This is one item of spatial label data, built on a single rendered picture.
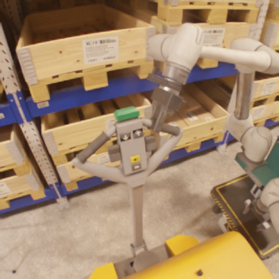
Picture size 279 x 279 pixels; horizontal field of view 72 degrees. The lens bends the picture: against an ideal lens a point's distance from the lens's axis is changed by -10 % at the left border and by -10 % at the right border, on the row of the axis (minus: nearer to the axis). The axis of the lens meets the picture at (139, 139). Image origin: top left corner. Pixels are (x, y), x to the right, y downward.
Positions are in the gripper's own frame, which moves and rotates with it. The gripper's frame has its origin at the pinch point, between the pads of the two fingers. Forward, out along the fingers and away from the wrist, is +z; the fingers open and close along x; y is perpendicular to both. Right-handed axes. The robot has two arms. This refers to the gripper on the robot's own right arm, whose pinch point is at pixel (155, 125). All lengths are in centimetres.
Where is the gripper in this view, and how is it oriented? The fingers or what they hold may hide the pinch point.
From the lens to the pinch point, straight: 78.7
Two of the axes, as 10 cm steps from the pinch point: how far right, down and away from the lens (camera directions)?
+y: 8.6, 2.1, 4.7
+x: -3.7, -3.9, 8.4
